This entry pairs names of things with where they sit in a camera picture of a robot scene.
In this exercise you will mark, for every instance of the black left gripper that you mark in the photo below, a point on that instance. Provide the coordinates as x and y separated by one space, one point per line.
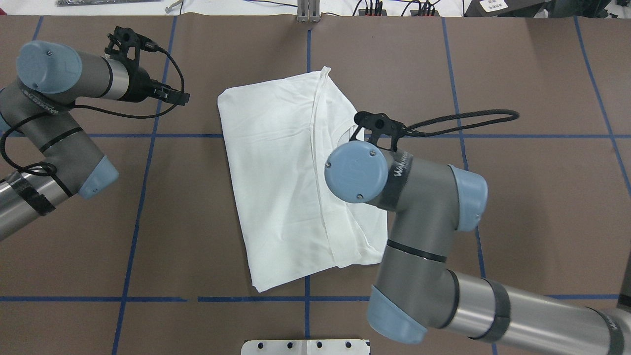
138 85

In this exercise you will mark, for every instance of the white long-sleeve printed shirt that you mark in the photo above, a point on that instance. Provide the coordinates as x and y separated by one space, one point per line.
278 135

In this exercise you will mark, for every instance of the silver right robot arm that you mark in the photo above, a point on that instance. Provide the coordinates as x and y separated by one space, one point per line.
415 291

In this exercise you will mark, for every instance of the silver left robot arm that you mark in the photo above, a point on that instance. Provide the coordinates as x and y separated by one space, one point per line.
52 156

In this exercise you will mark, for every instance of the black orange adapter box upper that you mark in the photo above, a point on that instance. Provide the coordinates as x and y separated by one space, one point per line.
371 8

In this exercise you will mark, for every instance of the black orange adapter box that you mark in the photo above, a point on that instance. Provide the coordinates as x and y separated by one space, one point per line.
425 8
371 8

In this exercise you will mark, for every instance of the black orange adapter box lower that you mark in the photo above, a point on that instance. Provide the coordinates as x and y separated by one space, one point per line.
425 8

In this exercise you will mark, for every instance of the black power adapter box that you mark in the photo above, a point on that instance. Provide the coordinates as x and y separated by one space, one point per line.
505 8

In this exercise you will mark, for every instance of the aluminium frame post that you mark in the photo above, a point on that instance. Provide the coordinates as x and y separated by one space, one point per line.
308 11

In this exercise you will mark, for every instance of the white pedestal column with base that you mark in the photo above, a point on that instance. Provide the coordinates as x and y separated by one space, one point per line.
307 347

